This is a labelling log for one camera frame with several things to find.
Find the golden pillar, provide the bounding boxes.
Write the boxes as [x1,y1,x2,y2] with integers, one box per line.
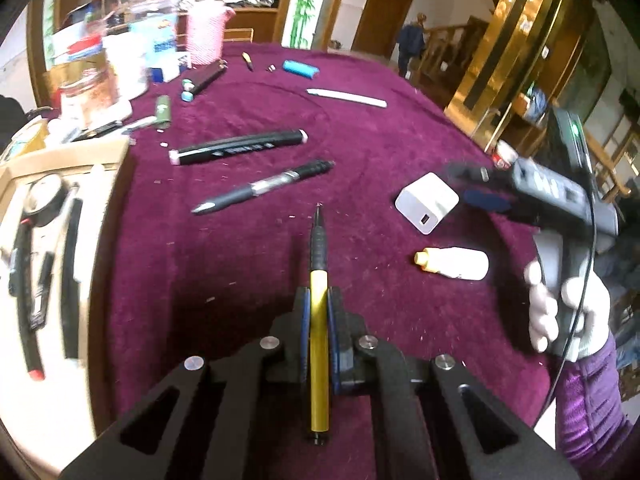
[444,0,576,153]

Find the small black tool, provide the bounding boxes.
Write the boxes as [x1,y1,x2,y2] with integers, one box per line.
[29,251,57,332]

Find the person's right hand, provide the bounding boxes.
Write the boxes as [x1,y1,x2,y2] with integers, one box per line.
[523,259,614,362]

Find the white silver pen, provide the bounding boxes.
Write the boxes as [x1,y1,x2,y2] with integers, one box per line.
[121,115,159,132]

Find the yellow pen black grip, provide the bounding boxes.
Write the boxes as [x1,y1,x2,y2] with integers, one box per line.
[306,202,331,447]

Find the black markers green caps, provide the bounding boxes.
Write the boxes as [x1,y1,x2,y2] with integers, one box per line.
[180,61,227,104]

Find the black marker pink caps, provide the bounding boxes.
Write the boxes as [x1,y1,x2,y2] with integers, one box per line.
[169,129,309,167]

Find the yellow tape roll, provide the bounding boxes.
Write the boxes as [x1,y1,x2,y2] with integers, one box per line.
[1,119,49,162]

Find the cardboard box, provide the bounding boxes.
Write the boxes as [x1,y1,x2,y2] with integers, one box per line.
[0,137,137,453]

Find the black marker red end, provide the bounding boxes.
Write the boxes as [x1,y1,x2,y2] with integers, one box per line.
[9,219,45,382]

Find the white cup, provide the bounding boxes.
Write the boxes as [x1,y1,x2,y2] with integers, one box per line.
[101,34,152,102]

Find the white paint bucket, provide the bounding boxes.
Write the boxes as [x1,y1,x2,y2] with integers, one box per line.
[491,139,519,169]

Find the long white stick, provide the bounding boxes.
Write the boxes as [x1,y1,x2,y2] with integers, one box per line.
[305,88,389,109]

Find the wooden chair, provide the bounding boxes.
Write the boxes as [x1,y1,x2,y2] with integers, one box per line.
[582,132,633,206]

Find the glass jar red lid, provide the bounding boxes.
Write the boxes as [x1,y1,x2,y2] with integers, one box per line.
[59,66,122,128]

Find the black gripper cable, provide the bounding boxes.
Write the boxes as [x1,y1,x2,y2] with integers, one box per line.
[529,125,599,433]

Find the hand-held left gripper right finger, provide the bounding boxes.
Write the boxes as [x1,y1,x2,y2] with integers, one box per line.
[326,286,582,480]

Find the bamboo painted pillar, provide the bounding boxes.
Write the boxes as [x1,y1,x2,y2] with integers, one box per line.
[281,0,335,51]

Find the clear plastic jar red lid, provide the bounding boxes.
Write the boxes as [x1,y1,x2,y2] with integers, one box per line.
[126,0,179,58]

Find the person's right forearm purple sleeve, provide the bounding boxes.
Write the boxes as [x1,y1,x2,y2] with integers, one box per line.
[554,331,637,467]

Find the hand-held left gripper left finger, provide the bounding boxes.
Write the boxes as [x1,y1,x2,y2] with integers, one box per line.
[59,286,312,480]

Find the grey gel pen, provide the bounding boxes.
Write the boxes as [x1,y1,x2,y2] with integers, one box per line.
[190,159,336,216]

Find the blue lighter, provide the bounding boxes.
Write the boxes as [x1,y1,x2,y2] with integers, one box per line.
[282,59,320,80]

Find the burgundy tablecloth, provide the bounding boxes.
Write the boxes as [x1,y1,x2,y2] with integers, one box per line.
[95,41,568,456]

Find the wooden door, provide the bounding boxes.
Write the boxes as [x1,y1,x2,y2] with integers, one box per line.
[349,0,419,54]

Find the black tape roll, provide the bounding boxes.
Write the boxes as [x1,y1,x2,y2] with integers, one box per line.
[22,173,69,229]

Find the white charger plug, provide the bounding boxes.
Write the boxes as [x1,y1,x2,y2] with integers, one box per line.
[394,172,460,236]

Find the small white bottle yellow cap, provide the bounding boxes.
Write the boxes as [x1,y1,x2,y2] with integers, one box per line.
[413,247,490,282]

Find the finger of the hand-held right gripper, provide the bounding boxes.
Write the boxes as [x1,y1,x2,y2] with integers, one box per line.
[444,161,503,184]
[461,187,515,217]

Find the small blue white box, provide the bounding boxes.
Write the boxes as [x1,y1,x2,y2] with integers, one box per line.
[149,52,193,84]

